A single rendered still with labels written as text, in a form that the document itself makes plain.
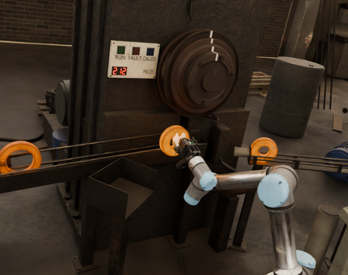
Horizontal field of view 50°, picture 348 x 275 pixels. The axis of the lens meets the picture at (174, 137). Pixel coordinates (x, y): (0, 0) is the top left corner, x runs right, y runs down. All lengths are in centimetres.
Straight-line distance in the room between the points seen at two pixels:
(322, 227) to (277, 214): 79
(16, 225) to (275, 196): 169
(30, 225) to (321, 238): 175
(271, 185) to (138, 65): 93
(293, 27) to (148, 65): 460
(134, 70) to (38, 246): 119
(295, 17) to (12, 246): 524
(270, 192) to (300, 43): 486
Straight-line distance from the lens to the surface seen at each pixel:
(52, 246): 244
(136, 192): 182
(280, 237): 158
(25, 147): 183
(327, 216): 227
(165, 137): 183
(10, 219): 267
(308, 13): 618
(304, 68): 462
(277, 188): 148
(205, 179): 163
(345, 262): 233
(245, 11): 228
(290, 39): 642
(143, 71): 199
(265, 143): 229
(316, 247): 237
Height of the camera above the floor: 156
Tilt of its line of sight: 22 degrees down
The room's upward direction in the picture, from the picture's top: 10 degrees clockwise
